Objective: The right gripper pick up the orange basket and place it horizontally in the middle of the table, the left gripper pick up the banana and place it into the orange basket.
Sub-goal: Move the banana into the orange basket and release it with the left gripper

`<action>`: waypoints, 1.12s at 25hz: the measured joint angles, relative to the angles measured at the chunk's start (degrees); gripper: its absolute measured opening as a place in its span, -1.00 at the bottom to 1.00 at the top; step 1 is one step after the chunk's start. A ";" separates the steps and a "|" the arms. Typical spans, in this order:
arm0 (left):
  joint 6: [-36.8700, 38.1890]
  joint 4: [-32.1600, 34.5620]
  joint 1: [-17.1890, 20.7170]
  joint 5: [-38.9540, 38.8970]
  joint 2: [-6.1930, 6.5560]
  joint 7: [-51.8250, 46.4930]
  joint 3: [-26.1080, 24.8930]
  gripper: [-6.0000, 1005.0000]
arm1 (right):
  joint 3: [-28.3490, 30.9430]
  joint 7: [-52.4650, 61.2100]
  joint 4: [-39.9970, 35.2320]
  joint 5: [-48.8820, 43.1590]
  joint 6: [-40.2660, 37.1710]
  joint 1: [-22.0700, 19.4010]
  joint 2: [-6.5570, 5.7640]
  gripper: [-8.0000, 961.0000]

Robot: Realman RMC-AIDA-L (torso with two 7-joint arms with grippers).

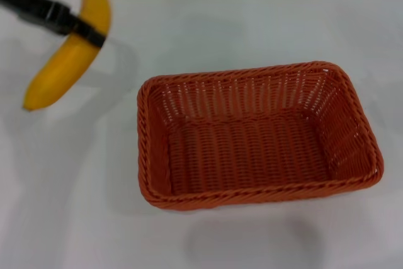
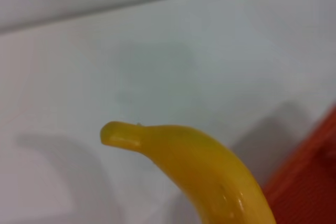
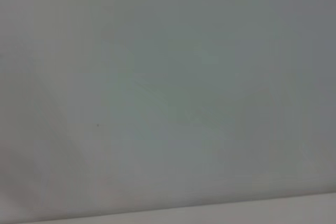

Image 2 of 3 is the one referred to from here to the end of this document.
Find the yellow banana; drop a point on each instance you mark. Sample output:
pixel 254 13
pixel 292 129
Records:
pixel 199 171

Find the orange woven plastic basket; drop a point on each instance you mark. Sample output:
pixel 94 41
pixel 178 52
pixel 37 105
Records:
pixel 304 182

